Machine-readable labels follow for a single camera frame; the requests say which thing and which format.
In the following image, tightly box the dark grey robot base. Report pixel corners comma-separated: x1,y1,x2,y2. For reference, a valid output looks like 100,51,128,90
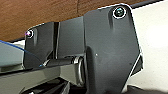
22,2,145,94

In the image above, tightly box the thin blue cable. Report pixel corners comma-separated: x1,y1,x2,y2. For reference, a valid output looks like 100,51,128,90
0,39,44,67

